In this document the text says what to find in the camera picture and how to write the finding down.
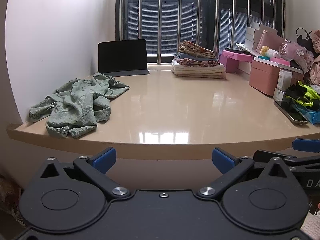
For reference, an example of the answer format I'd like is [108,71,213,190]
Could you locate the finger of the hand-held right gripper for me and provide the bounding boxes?
[254,150,320,167]
[292,138,320,153]

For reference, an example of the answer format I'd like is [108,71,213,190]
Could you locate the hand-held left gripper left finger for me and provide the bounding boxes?
[39,147,131,201]

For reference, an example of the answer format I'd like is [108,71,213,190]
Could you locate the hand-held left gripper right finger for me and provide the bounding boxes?
[197,147,291,201]

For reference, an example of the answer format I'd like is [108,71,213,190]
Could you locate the green printed pants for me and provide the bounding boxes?
[28,73,130,139]

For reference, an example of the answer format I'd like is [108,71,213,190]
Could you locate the blue bag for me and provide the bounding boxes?
[291,99,320,125]

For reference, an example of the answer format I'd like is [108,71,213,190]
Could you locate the smartphone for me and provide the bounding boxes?
[273,100,309,126]

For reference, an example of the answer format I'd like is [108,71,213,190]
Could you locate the neon yellow black garment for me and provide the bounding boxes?
[285,80,320,111]

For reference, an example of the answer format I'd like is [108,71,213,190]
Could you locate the small white carton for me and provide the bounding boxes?
[273,88,286,101]

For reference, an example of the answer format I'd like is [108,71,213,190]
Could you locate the tall white carton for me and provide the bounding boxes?
[277,69,293,92]

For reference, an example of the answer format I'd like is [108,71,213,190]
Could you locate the salmon pink storage box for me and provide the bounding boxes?
[249,60,304,96]

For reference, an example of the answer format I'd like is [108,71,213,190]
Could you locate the beige pink coat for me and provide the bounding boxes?
[309,30,320,86]

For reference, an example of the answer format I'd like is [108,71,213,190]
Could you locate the white flat board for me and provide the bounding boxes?
[253,56,304,75]

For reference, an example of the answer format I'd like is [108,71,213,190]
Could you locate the small pink case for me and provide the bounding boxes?
[270,56,291,67]

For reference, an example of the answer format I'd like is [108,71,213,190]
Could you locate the plastic-wrapped pink garment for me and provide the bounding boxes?
[278,39,314,72]

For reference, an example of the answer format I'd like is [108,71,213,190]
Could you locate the magenta box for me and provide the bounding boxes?
[219,50,254,74]

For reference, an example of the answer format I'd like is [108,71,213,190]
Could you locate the floral red folded cloth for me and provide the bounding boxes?
[173,57,221,68]

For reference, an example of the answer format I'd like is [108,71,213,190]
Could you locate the yellow white plush toy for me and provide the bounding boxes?
[260,45,281,59]

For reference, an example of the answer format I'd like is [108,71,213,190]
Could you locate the brown fuzzy blanket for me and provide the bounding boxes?
[0,174,24,222]

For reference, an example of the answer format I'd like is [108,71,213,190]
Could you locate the black tablet with keyboard cover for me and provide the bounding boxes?
[97,39,151,77]

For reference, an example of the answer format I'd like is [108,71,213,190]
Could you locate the black handbag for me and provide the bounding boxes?
[296,28,316,53]

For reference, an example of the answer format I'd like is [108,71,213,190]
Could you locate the folded blue denim garment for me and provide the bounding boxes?
[177,52,218,62]

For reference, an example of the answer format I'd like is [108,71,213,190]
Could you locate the black flat box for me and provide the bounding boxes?
[224,47,253,55]

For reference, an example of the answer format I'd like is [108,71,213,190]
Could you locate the clear plastic packet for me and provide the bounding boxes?
[235,42,258,57]

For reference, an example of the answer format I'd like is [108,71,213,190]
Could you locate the dusty pink bag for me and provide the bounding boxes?
[257,30,288,53]

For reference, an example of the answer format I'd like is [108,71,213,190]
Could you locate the floral orange folded cloth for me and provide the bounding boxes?
[178,40,215,59]

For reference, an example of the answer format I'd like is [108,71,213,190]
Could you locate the beige cardboard box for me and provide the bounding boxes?
[258,23,278,37]

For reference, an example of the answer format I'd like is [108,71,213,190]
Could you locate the row of steel window bars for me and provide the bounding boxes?
[117,0,295,65]

